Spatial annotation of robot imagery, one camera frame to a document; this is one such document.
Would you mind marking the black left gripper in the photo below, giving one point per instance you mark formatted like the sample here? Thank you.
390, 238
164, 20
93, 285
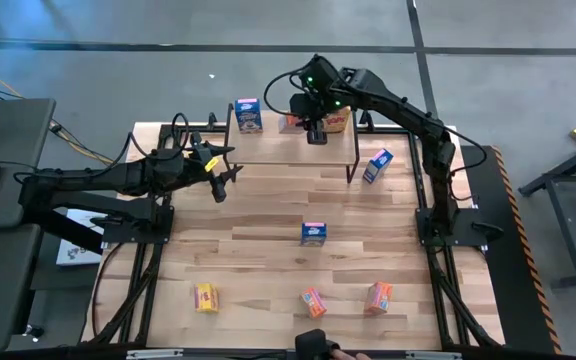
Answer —
198, 160

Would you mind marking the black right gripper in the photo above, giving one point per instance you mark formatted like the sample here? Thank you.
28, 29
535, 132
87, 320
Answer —
313, 112

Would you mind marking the yellow Pops cereal box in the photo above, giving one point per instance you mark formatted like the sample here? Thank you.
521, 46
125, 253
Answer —
206, 298
339, 122

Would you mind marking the orange Mini Wheats cereal box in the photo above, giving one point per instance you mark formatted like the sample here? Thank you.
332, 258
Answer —
379, 298
313, 302
288, 125

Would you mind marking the blue Frosted Flakes cereal box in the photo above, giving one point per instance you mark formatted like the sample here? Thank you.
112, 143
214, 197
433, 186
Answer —
314, 235
248, 117
377, 167

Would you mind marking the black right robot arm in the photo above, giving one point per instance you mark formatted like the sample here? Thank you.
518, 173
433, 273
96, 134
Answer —
398, 107

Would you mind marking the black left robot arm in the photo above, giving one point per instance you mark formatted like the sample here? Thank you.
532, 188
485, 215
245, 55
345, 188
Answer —
93, 177

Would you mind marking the wooden shelf with black legs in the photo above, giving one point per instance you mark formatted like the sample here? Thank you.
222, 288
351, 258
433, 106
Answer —
288, 150

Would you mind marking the yellow tape label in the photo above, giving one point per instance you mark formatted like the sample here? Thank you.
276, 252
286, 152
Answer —
211, 164

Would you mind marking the white printed box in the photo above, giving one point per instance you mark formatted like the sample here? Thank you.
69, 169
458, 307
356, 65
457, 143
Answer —
75, 252

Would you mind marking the black handheld object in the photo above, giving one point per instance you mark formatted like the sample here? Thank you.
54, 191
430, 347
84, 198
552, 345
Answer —
313, 345

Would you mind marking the person's hand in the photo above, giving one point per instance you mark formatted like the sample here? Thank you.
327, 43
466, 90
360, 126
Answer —
350, 356

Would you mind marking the desk caster wheel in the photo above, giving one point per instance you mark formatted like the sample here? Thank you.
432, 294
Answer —
33, 331

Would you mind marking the black mat with hazard stripe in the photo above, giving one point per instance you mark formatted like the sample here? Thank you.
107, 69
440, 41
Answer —
505, 300

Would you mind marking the black metal stand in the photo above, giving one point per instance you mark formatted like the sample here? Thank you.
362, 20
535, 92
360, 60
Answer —
566, 240

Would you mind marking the black triangular frame bracket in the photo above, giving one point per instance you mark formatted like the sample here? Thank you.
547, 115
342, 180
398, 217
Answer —
211, 121
366, 122

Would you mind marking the black metal rig frame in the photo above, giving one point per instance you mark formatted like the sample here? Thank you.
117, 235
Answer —
398, 130

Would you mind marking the silver metal bracket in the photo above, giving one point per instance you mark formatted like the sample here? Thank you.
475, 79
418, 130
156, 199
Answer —
433, 355
154, 354

